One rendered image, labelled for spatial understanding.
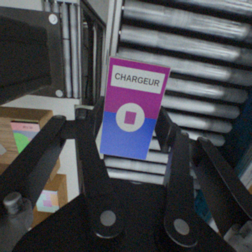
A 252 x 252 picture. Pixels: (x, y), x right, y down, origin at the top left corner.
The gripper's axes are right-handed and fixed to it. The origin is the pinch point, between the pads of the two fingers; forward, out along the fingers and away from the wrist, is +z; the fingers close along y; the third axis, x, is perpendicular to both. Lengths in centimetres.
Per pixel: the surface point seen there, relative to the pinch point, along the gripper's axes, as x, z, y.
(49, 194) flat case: -60, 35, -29
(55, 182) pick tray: -49, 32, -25
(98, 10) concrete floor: 31, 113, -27
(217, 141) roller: -19, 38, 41
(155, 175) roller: -43, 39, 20
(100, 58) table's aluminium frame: 2, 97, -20
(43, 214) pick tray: -77, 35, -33
